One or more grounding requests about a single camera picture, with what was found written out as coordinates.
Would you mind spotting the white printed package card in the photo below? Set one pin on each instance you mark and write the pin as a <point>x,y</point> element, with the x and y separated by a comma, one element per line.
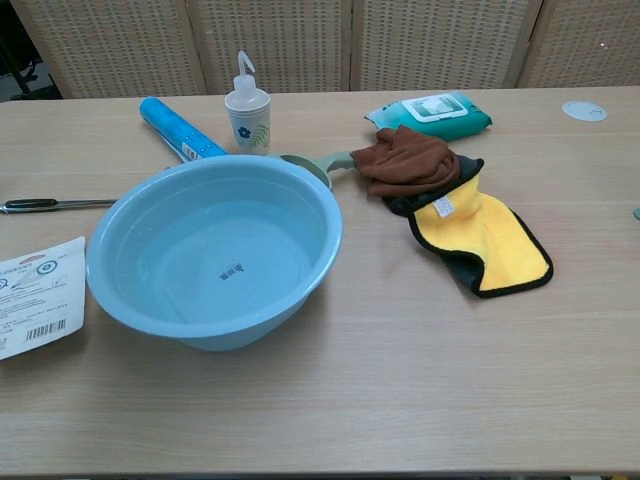
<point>30,300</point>

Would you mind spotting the pale green plastic scoop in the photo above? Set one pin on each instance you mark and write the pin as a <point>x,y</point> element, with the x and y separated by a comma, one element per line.
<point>335,162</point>

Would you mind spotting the light blue plastic bowl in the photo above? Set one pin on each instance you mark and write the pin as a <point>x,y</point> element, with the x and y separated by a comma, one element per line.
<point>150,320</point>

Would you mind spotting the teal wet wipes pack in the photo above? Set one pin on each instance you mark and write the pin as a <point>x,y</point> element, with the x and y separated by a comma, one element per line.
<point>450,125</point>

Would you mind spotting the wicker folding screen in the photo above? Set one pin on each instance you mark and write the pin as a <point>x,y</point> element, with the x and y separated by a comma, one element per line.
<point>300,45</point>

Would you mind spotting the yellow and black cloth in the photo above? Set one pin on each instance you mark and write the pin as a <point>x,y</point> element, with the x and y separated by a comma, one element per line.
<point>490,240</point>

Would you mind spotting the black tripod stand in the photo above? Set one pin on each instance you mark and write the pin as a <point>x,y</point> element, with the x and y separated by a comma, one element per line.
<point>14,65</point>

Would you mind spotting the blue plastic wrap roll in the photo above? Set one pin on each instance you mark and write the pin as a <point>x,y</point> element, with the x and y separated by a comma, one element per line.
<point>170,125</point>

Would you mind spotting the brown cloth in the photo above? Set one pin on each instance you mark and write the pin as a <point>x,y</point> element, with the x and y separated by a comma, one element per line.
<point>405,165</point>

